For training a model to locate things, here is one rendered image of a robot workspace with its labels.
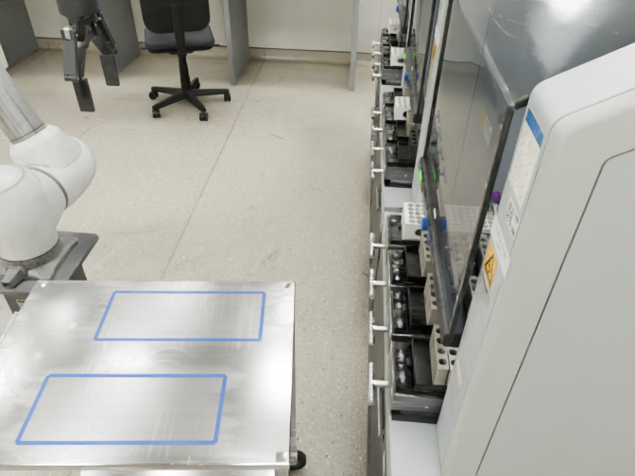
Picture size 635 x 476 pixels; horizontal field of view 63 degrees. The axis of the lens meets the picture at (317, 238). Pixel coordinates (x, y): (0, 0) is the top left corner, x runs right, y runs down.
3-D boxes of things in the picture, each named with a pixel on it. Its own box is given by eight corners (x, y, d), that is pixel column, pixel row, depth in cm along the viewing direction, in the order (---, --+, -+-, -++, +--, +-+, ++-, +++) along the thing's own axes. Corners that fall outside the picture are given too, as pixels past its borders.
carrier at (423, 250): (430, 280, 124) (435, 262, 120) (421, 280, 124) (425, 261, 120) (426, 249, 133) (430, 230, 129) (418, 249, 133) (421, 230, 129)
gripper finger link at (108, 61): (98, 55, 114) (100, 54, 115) (106, 85, 119) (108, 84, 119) (111, 55, 114) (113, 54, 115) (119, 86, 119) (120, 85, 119)
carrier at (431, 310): (437, 330, 112) (441, 310, 108) (426, 329, 112) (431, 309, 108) (432, 292, 121) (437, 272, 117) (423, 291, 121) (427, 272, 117)
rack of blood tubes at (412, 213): (509, 227, 144) (515, 209, 140) (517, 250, 136) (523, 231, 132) (400, 220, 145) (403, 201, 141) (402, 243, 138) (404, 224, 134)
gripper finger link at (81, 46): (92, 27, 104) (89, 24, 103) (87, 82, 103) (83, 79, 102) (73, 26, 104) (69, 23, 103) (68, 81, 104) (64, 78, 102)
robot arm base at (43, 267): (-26, 288, 136) (-34, 272, 132) (20, 236, 153) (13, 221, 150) (42, 294, 135) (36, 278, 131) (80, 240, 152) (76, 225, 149)
